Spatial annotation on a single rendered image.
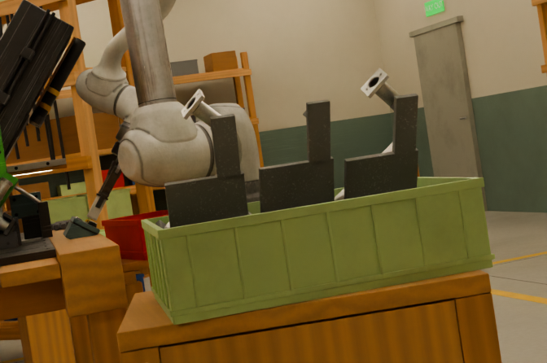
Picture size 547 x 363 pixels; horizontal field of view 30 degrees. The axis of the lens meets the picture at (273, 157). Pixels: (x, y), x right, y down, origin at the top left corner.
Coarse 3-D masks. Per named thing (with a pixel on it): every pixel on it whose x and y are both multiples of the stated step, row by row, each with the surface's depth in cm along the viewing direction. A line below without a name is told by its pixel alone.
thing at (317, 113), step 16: (304, 112) 195; (320, 112) 193; (320, 128) 194; (320, 144) 195; (304, 160) 197; (320, 160) 196; (272, 176) 194; (288, 176) 195; (304, 176) 197; (320, 176) 198; (272, 192) 195; (288, 192) 197; (304, 192) 198; (320, 192) 199; (272, 208) 197
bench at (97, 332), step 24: (24, 264) 248; (48, 264) 238; (0, 288) 241; (24, 288) 242; (48, 288) 243; (0, 312) 241; (24, 312) 242; (48, 312) 243; (120, 312) 239; (72, 336) 374; (96, 336) 238; (96, 360) 238
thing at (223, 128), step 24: (216, 120) 186; (216, 144) 188; (216, 168) 190; (168, 192) 190; (192, 192) 191; (216, 192) 192; (240, 192) 193; (168, 216) 192; (192, 216) 193; (216, 216) 194
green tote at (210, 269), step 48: (336, 192) 227; (432, 192) 189; (480, 192) 191; (192, 240) 180; (240, 240) 182; (288, 240) 184; (336, 240) 186; (384, 240) 187; (432, 240) 189; (480, 240) 191; (192, 288) 180; (240, 288) 182; (288, 288) 184; (336, 288) 186
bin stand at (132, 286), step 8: (128, 264) 294; (136, 264) 295; (144, 264) 296; (128, 272) 294; (128, 280) 294; (136, 280) 295; (128, 288) 295; (136, 288) 295; (128, 296) 295; (128, 304) 295
